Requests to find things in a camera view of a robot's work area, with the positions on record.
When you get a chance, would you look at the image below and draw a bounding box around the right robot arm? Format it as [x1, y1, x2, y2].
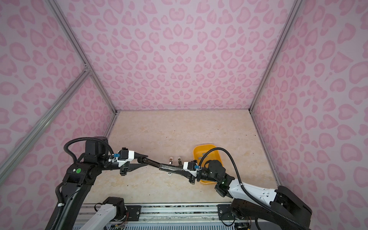
[179, 160, 312, 230]

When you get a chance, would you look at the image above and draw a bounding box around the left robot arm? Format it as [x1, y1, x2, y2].
[46, 137, 146, 230]

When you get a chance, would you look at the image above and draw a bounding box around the yellow plastic tray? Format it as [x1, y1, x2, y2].
[193, 144, 225, 185]

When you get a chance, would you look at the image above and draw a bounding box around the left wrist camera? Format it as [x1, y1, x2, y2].
[109, 148, 135, 167]

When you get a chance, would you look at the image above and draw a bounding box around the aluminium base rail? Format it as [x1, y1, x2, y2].
[64, 202, 259, 230]

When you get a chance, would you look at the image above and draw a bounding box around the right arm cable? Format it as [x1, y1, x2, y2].
[198, 147, 311, 230]

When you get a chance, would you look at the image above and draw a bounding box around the diagonal aluminium frame bar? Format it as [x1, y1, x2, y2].
[1, 68, 91, 185]

